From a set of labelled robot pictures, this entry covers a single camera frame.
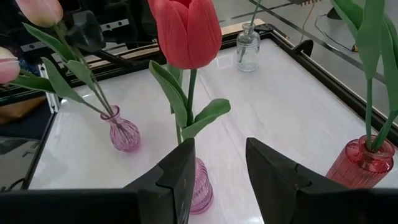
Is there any red ribbed glass vase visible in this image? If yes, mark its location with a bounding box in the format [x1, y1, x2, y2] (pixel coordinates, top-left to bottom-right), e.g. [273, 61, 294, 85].
[325, 134, 396, 190]

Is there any black aluminium table frame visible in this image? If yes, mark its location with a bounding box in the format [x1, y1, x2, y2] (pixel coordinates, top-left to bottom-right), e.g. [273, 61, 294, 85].
[0, 23, 398, 192]

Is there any black stand foot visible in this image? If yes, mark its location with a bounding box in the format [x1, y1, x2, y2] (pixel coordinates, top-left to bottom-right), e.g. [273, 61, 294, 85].
[325, 6, 343, 20]

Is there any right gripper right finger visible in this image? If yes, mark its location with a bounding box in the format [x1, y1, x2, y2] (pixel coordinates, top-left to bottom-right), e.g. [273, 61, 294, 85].
[244, 138, 398, 224]

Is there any pink ribbed cylinder glass vase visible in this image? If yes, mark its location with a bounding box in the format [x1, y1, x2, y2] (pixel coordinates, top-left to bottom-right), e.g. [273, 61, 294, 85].
[189, 157, 215, 215]

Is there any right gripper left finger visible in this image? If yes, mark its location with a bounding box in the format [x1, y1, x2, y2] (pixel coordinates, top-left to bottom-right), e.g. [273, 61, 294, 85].
[0, 138, 197, 224]

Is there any pink artificial tulip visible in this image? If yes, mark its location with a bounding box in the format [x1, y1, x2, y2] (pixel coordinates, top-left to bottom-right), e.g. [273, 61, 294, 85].
[0, 46, 111, 118]
[14, 0, 114, 116]

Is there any thick black arch loop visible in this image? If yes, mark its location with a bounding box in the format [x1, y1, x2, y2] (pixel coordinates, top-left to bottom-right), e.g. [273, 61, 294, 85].
[291, 39, 315, 59]

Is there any red artificial tulip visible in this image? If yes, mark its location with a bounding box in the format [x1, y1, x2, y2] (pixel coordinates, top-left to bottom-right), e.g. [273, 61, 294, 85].
[147, 0, 232, 146]
[166, 62, 184, 146]

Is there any pink round bulb glass vase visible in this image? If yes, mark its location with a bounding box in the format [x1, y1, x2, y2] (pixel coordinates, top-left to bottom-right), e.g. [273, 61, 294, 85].
[99, 105, 142, 153]

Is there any clear glass bottle vase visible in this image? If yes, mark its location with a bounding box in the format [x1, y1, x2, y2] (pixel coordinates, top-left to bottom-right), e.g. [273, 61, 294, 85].
[236, 22, 261, 73]

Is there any large black striped-edge floor mat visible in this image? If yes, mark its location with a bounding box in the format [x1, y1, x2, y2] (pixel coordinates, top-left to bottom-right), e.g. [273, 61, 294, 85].
[287, 0, 326, 6]

